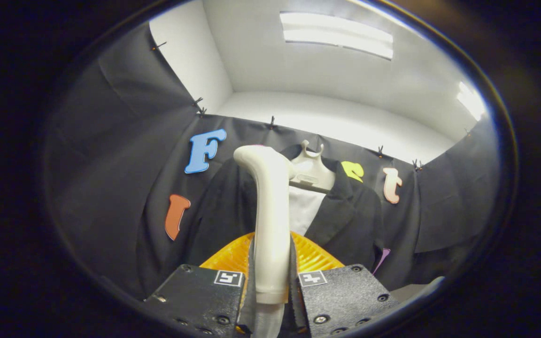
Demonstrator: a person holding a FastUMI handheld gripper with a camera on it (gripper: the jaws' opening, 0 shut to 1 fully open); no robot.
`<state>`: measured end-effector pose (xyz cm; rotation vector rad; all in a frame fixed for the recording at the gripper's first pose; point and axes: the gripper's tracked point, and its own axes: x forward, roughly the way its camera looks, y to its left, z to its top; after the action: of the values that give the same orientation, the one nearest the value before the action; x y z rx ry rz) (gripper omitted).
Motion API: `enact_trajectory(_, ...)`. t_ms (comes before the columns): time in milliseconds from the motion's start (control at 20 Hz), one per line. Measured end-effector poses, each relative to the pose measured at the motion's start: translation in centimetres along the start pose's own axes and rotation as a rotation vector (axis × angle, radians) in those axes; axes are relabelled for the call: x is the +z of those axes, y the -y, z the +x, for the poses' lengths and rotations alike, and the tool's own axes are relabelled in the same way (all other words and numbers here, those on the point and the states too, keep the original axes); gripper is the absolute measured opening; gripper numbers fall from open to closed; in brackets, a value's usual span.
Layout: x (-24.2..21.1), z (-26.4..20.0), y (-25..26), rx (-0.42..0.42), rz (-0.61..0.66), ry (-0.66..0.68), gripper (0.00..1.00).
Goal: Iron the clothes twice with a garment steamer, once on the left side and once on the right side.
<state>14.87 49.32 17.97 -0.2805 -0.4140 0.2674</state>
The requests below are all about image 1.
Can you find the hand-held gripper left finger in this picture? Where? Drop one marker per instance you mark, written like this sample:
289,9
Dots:
251,300

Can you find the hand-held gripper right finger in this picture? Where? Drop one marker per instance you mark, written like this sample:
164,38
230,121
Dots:
296,300

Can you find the black suit jacket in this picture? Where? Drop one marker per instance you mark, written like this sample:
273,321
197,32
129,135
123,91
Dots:
350,220

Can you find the white plastic hanger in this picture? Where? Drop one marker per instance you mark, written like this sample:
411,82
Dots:
315,176

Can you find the black backdrop cloth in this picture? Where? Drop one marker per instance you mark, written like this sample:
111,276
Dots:
111,164

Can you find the small ceiling light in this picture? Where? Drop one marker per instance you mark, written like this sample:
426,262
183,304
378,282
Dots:
471,101

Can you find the large ceiling light panel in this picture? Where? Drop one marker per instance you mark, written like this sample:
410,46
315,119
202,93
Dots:
336,35

